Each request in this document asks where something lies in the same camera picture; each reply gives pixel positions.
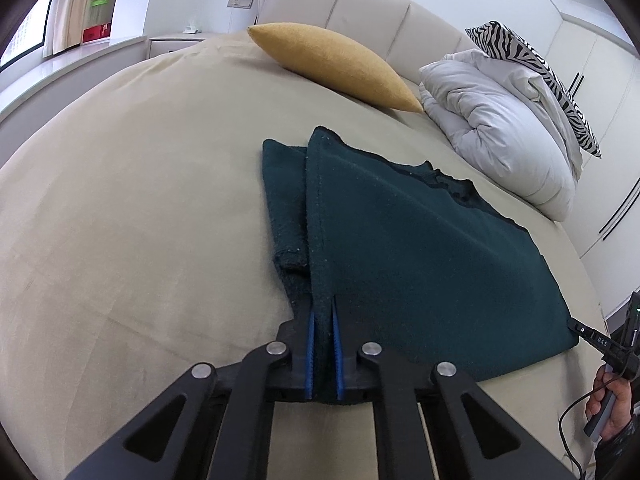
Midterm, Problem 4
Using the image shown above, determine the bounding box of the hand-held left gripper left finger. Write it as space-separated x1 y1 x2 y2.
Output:
65 297 317 480

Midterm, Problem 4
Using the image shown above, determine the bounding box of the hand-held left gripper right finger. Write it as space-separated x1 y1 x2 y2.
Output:
331 295 576 480

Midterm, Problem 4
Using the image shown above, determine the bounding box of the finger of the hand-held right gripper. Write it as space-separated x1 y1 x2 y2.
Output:
567 317 613 356

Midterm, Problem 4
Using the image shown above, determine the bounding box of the dark green knit sweater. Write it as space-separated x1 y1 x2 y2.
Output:
262 126 580 406

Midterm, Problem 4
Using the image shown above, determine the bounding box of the person's right forearm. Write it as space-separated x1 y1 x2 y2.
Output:
593 410 640 480

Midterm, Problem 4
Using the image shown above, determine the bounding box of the person's right hand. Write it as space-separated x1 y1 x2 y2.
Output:
585 375 639 441

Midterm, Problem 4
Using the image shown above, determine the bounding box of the white folded duvet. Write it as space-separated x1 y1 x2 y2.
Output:
418 50 583 222

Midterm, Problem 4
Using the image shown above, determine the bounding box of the white wardrobe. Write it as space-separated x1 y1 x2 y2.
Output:
545 10 640 311

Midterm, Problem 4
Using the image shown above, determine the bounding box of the bed with beige sheet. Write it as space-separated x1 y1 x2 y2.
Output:
0 30 608 480

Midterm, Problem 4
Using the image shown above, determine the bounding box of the zebra print pillow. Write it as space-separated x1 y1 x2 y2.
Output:
465 21 602 158

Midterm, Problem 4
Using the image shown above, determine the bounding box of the yellow pillow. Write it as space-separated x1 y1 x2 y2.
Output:
247 22 425 114

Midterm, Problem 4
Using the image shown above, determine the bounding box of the white nightstand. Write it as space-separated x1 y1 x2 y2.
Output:
148 30 226 58

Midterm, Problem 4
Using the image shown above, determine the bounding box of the cream padded headboard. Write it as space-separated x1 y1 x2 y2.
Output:
255 0 481 86

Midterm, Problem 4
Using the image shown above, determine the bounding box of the white window ledge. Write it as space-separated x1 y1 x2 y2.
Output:
0 35 151 116

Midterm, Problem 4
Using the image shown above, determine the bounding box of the beige curtain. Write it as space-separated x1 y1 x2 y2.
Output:
50 0 98 56

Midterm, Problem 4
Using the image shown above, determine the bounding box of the black framed window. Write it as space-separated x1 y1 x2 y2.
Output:
0 0 56 68

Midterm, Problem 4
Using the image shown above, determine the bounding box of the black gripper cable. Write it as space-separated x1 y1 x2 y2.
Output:
558 389 601 480

